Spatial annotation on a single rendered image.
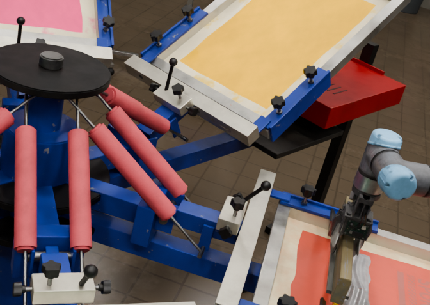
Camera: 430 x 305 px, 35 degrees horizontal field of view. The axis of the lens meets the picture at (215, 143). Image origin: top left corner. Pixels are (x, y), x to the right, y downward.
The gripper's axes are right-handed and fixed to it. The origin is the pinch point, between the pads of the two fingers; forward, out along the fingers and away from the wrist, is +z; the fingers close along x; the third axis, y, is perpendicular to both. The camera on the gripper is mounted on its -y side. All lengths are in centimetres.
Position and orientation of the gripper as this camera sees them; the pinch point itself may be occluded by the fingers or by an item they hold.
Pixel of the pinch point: (342, 249)
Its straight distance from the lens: 184.3
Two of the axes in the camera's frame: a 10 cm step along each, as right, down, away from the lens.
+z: -2.2, 8.7, 4.4
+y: -2.1, 3.9, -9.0
